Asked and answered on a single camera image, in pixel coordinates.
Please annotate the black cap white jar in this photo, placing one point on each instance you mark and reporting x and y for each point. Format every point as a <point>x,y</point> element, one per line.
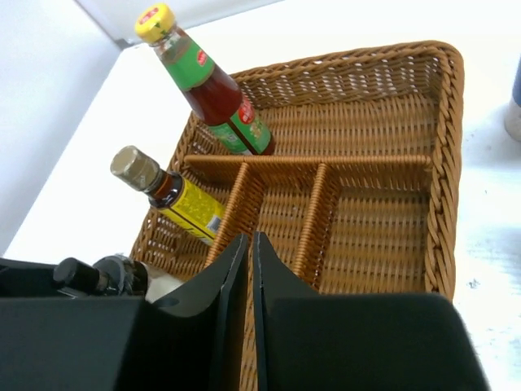
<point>113,276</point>

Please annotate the green label red sauce bottle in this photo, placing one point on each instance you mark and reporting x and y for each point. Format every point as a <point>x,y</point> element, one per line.
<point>214,96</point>

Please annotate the brown wicker divided tray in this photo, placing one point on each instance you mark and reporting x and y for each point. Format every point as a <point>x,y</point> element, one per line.
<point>361,192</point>

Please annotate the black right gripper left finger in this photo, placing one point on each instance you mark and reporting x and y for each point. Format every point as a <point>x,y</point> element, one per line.
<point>190,339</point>

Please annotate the white blue label shaker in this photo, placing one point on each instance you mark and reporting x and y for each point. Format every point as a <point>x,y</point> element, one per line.
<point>513,111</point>

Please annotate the yellow label dark bottle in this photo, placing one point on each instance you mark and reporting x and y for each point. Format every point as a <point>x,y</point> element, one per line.
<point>175,197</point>

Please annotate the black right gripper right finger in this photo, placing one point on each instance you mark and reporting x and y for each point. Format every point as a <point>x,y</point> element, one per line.
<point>397,341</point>

